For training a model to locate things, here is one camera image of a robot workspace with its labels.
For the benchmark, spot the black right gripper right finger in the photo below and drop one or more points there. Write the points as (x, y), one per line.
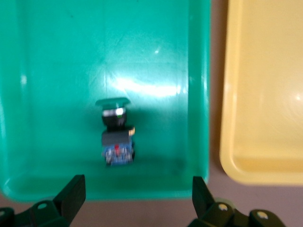
(206, 208)

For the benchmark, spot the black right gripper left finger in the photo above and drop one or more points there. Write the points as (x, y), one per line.
(71, 191)

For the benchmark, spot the green mushroom push button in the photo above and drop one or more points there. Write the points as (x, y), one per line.
(117, 139)

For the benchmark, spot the green plastic tray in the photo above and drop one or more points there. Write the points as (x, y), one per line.
(59, 71)

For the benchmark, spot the yellow plastic tray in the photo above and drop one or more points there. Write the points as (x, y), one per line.
(265, 94)

